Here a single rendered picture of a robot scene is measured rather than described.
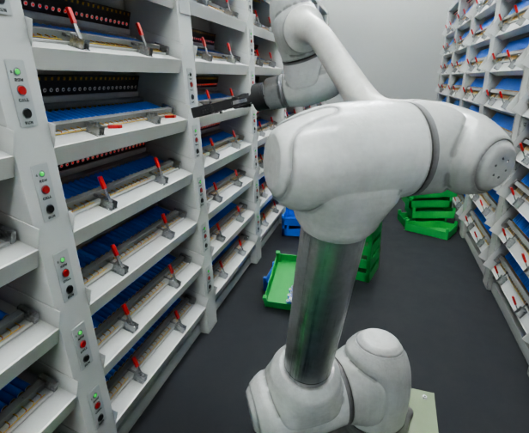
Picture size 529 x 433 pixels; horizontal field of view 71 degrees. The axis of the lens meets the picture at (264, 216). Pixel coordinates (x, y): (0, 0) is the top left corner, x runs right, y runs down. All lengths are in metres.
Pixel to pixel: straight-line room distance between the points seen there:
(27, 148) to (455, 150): 0.76
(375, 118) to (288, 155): 0.11
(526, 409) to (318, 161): 1.35
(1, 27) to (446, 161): 0.78
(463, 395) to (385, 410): 0.66
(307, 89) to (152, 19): 0.66
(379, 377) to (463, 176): 0.53
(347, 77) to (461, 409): 1.17
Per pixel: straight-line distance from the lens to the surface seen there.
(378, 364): 0.91
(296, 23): 0.95
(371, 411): 0.96
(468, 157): 0.52
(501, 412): 1.60
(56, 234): 0.94
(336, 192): 0.45
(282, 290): 1.93
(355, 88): 0.78
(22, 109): 0.88
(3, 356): 0.96
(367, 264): 2.10
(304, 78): 1.02
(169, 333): 1.53
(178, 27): 1.42
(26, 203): 0.89
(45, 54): 0.95
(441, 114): 0.54
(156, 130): 1.25
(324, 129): 0.45
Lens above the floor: 1.06
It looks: 20 degrees down
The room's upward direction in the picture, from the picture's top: 2 degrees counter-clockwise
